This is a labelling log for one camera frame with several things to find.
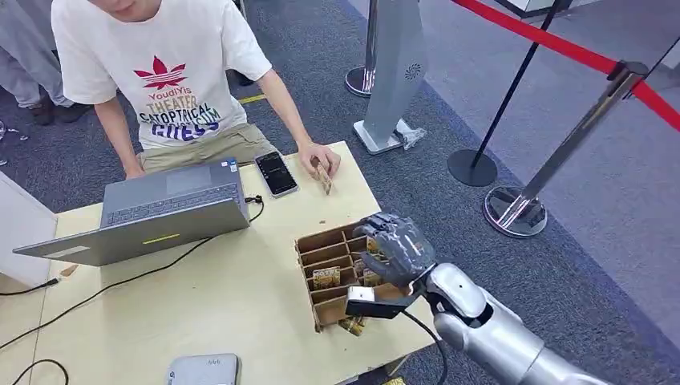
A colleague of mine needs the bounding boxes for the person's left hand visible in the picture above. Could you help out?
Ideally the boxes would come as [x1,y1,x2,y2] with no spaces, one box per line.
[297,140,342,178]

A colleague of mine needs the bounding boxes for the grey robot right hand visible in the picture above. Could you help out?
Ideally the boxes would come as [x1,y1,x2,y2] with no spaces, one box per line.
[353,212,438,290]

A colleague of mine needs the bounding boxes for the black smartphone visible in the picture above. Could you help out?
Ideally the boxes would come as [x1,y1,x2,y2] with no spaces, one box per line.
[253,151,300,199]

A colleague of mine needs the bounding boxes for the grey laptop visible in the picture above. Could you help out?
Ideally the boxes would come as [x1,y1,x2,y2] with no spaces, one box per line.
[13,158,252,268]

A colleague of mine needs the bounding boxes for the wooden card box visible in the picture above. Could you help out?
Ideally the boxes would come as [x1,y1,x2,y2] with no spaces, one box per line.
[294,221,413,333]

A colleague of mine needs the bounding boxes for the clear plastic wrap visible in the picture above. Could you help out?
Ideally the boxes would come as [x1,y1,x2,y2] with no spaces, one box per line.
[395,119,427,152]

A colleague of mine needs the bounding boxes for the grey kiosk stand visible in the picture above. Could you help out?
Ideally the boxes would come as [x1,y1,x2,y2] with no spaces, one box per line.
[353,0,429,156]

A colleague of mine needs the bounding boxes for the standing person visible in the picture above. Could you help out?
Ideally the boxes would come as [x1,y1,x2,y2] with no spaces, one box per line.
[0,0,94,127]

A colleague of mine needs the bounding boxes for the small grey device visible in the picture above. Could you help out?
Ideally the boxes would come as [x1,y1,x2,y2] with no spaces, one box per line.
[166,353,243,385]

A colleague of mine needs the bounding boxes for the red barrier belt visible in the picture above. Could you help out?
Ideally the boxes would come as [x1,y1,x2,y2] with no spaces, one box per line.
[451,0,680,134]

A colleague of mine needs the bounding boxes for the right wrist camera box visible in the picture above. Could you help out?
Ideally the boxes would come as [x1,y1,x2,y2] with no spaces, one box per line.
[345,286,422,321]

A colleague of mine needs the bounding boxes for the chrome stanchion post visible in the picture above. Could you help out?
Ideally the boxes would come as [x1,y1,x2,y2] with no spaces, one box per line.
[482,61,650,239]
[345,0,379,99]

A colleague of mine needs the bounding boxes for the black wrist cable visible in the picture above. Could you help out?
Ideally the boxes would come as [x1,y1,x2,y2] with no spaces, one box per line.
[399,310,449,385]

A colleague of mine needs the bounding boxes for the black stanchion post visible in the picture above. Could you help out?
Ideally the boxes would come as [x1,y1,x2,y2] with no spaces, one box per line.
[447,0,565,188]

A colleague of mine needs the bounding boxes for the black laptop cable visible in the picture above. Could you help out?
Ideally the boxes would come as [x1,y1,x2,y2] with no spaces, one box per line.
[0,195,265,352]

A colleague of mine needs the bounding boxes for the black cable with plug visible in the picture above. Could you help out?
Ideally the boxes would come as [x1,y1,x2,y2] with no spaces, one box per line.
[0,278,62,297]

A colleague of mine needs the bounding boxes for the black looped cable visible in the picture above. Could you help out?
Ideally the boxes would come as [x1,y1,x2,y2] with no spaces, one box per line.
[10,359,71,385]

